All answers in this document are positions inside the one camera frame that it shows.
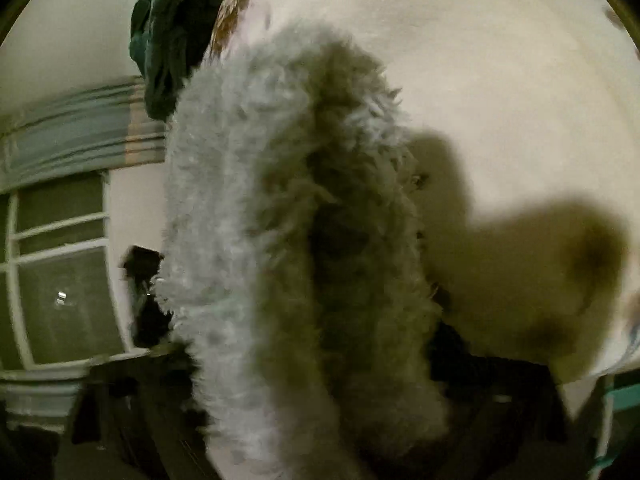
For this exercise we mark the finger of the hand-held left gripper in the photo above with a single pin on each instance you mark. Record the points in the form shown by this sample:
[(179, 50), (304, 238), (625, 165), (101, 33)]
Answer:
[(145, 310)]

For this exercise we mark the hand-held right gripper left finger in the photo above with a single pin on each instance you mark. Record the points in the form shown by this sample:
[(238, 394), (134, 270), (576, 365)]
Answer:
[(135, 410)]

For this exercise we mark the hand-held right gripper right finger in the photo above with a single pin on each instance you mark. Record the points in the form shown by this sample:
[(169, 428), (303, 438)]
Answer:
[(495, 390)]

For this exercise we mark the white framed window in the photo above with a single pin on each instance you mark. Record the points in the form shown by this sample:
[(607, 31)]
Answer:
[(65, 300)]

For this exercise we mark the teal rack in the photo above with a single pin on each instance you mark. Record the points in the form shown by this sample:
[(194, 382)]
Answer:
[(622, 405)]

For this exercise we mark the green striped curtain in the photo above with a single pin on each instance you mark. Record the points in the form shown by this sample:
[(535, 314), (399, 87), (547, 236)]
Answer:
[(75, 125)]

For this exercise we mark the dark green quilt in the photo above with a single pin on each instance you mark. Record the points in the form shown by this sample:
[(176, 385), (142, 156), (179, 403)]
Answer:
[(165, 40)]

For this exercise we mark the floral bed sheet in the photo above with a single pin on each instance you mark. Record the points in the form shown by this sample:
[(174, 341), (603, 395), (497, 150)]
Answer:
[(500, 85)]

